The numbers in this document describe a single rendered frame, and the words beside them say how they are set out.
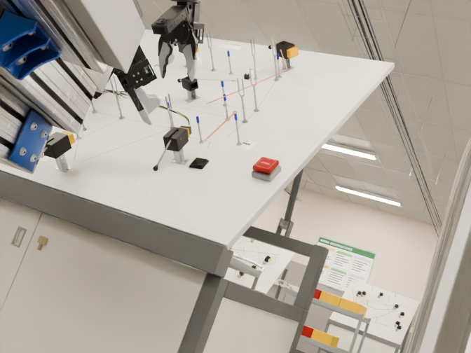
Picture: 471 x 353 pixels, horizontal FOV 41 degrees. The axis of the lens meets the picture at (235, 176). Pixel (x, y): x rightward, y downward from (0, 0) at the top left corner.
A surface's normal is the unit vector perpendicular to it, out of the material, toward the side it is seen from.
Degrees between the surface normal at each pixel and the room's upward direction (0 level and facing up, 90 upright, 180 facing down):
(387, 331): 50
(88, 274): 90
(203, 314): 90
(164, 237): 90
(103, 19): 90
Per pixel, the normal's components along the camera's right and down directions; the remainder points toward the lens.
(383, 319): -0.06, -0.82
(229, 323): 0.84, 0.22
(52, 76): 0.94, 0.33
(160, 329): -0.43, -0.31
